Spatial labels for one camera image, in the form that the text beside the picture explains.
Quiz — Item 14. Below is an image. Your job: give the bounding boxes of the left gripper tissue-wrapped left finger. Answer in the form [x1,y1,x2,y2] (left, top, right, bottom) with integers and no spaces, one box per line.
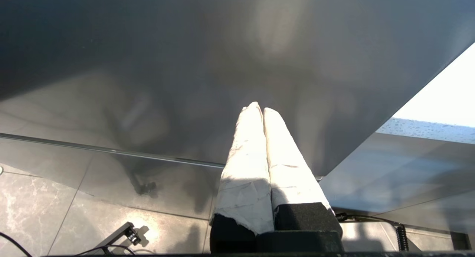
[210,102,275,253]

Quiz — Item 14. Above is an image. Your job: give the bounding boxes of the left gripper tissue-wrapped right finger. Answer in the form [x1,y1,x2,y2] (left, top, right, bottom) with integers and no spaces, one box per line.
[263,108,343,235]

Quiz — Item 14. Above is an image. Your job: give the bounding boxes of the grey cabinet front panel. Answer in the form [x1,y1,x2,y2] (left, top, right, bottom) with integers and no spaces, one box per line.
[321,133,475,236]

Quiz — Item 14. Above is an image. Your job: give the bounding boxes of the stainless steel appliance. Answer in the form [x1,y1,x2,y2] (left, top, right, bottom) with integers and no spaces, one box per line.
[0,0,475,221]

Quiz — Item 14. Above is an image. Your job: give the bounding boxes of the small black box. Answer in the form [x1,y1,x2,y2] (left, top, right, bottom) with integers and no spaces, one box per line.
[451,232,472,251]

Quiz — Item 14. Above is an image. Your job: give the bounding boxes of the black coiled cable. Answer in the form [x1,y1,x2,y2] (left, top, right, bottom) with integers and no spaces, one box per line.
[336,212,410,252]

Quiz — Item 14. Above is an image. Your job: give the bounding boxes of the thin black floor cable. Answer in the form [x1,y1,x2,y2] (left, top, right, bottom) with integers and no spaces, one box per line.
[74,244,156,257]
[0,231,34,257]

